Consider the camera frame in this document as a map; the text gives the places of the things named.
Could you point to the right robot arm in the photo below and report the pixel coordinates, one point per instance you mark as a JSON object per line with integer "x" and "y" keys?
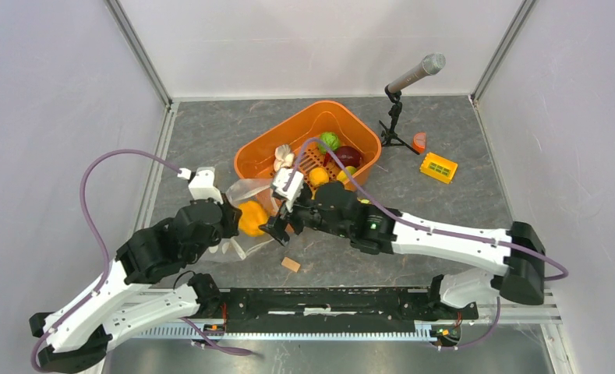
{"x": 504, "y": 263}

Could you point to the orange plastic basket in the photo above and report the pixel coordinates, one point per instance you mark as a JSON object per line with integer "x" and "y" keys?
{"x": 256, "y": 158}

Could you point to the tan wooden block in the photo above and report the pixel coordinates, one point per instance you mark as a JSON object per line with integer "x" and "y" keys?
{"x": 291, "y": 265}

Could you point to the yellow toy lemon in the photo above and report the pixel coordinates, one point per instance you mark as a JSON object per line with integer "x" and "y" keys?
{"x": 318, "y": 176}

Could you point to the black microphone tripod stand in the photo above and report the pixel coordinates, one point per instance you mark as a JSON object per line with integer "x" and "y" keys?
{"x": 388, "y": 136}

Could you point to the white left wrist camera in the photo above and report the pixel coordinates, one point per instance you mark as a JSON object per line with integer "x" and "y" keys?
{"x": 201, "y": 183}

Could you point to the white toy garlic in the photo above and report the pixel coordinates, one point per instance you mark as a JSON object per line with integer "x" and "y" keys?
{"x": 284, "y": 157}

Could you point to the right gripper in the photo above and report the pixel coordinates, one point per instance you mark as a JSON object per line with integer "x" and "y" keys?
{"x": 277, "y": 225}

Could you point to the dark red toy onion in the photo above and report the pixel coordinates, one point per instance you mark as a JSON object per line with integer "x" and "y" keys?
{"x": 349, "y": 156}

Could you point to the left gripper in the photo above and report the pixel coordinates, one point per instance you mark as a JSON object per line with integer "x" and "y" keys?
{"x": 231, "y": 217}

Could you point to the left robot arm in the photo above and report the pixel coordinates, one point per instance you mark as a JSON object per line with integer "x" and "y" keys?
{"x": 79, "y": 335}

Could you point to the yellow toy bell pepper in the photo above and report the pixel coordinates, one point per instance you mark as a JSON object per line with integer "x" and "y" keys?
{"x": 253, "y": 216}

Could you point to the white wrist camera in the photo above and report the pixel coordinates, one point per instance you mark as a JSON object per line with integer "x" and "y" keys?
{"x": 201, "y": 183}
{"x": 287, "y": 185}

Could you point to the silver microphone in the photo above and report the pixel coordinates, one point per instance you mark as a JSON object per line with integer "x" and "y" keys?
{"x": 429, "y": 66}

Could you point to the yellow window toy brick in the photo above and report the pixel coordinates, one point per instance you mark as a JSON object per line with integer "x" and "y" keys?
{"x": 439, "y": 168}

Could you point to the polka dot zip top bag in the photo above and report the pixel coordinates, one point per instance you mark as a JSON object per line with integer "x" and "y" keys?
{"x": 242, "y": 246}

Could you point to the orange semicircle toy slice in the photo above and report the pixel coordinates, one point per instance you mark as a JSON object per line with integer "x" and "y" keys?
{"x": 419, "y": 142}

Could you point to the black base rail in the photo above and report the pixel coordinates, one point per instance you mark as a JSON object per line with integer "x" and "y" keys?
{"x": 328, "y": 310}

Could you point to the red toy chili pepper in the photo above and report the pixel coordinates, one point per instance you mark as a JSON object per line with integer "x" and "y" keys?
{"x": 327, "y": 159}

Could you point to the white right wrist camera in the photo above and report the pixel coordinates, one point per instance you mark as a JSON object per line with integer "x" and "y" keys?
{"x": 287, "y": 185}

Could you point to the yellow green toy fruit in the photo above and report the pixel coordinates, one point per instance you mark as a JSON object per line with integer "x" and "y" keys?
{"x": 343, "y": 174}

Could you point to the green toy lettuce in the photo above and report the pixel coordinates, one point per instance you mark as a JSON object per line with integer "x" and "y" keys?
{"x": 329, "y": 139}

